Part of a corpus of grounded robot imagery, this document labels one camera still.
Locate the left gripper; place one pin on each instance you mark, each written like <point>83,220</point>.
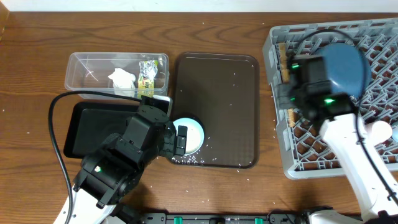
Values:
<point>175,147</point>

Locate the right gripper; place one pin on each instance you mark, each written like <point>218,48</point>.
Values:
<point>283,101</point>

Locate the light blue rice bowl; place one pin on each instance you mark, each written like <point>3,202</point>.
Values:
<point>195,134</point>

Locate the blue plate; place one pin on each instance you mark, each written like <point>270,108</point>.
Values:
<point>346,68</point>

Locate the white tissue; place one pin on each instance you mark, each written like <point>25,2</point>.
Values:
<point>123,82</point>

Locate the foil and yellow snack wrapper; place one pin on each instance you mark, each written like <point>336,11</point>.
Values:
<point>146,80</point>

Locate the pink cup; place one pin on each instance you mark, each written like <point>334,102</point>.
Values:
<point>378,132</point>

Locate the wooden chopstick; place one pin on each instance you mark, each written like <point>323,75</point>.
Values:
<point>283,63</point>
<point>291,117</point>

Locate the blue cup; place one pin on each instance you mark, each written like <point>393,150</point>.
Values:
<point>395,131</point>

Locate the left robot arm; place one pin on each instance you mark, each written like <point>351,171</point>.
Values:
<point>113,170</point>

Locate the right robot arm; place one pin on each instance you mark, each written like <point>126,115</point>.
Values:
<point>321,86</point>

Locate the grey dishwasher rack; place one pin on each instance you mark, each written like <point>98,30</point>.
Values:
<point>304,155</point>

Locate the brown serving tray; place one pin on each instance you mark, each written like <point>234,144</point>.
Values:
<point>221,93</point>

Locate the clear plastic bin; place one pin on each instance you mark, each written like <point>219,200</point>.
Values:
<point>90,70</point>

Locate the black plastic tray bin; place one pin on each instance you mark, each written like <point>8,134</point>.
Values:
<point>91,123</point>

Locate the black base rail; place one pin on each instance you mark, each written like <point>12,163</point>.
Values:
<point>318,215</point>

